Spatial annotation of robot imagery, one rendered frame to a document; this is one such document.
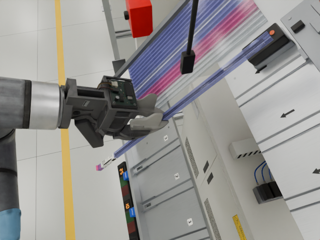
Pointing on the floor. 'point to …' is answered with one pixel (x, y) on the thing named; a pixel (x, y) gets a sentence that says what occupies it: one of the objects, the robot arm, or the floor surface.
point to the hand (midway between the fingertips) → (159, 120)
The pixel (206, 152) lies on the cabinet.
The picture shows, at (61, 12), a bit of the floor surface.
